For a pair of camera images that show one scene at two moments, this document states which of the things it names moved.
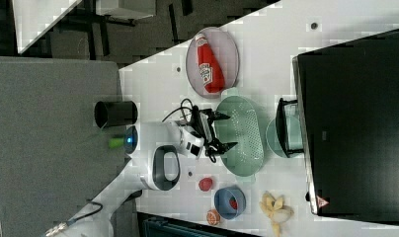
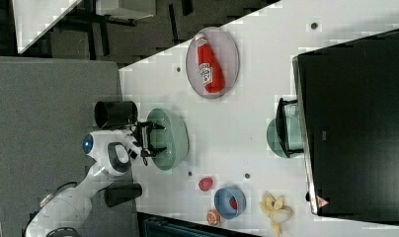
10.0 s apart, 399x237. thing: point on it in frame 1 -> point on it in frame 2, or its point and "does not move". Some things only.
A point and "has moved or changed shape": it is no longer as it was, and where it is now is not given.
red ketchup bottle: (211, 74) does not move
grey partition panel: (49, 157) does not move
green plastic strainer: (245, 127) has moved or changed shape
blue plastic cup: (229, 202) does not move
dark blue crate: (157, 225) does not move
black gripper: (202, 121) -> (141, 132)
